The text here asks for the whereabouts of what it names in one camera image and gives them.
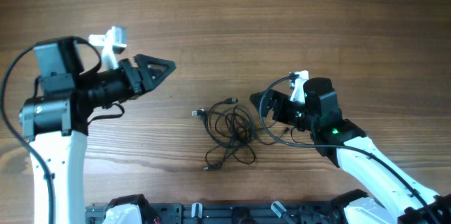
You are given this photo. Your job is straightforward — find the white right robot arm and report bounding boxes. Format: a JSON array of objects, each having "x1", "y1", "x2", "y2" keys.
[{"x1": 249, "y1": 74, "x2": 450, "y2": 223}]

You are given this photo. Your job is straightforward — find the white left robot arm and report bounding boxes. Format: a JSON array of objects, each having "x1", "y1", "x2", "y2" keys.
[{"x1": 20, "y1": 37, "x2": 176, "y2": 223}]

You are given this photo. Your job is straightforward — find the left camera black cable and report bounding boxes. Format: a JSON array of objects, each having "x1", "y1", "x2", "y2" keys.
[{"x1": 0, "y1": 37, "x2": 103, "y2": 224}]

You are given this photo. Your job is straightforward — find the right camera black cable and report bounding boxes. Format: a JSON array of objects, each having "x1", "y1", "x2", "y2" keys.
[{"x1": 258, "y1": 73, "x2": 440, "y2": 224}]

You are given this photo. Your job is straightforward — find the camera black cable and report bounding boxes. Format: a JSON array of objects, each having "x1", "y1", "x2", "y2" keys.
[
  {"x1": 258, "y1": 73, "x2": 440, "y2": 224},
  {"x1": 0, "y1": 37, "x2": 103, "y2": 224}
]

